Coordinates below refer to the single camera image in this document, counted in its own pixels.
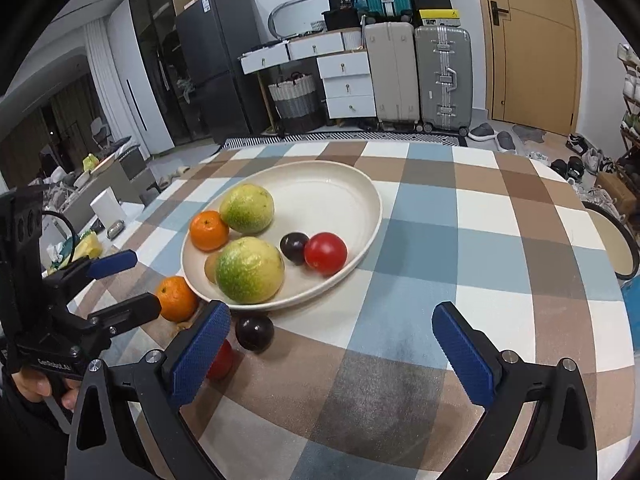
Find wicker laundry basket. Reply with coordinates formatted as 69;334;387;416
268;72;326;133

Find grey oval hoop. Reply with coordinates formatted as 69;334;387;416
268;0;328;41

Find wooden shoe rack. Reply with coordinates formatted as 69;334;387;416
617;42;640;196

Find black storage box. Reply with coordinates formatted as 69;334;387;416
322;8;362;31

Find dark glass wardrobe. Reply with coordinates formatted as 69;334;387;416
127;0;201;146

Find black cable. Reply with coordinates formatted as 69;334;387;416
42;211;78;261

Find pile of floor shoes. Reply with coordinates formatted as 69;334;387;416
550;132;623;193

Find red tomato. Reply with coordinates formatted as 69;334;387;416
304;232;348;276
207;339;235;381

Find yellow packet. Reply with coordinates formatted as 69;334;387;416
72;232;103;261

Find checked tablecloth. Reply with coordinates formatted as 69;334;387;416
65;140;636;480

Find white oval plate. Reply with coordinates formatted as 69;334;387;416
180;160;383;311

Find dark purple plum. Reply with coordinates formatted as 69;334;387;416
235;314;275;353
279;231;311;266

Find pair of beige slippers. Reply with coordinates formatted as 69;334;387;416
160;165;191;186

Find black refrigerator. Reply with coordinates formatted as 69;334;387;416
175;0;271;143

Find yellow black box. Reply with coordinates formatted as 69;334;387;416
419;8;460;28

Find rows of shoes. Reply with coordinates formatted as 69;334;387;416
617;42;640;136

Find brown kiwi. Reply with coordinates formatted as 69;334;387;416
204;251;223;285

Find wooden door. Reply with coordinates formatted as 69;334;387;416
472;0;583;136

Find beige suitcase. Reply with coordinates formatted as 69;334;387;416
364;21;422;133

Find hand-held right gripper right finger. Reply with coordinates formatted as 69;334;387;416
415;301;598;480

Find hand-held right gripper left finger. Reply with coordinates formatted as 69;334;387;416
65;300;233;480

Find yellow guava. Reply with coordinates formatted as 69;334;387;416
219;184;276;235

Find grey doormat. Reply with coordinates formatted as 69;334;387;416
512;125;547;143

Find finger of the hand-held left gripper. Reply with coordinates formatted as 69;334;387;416
47;249;139;291
87;292;162;346

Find orange mandarin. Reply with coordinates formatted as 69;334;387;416
189;210;231;252
155;276;199;323

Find grey suitcase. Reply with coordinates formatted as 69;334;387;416
414;25;473;137

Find round black rimmed stool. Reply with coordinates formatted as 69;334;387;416
582;201;640;283

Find patterned rug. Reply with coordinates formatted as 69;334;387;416
217;132;468;152

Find person's left hand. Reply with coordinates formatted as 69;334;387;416
11;369;83;408

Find white drawer desk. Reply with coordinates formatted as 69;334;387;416
239;27;377;120

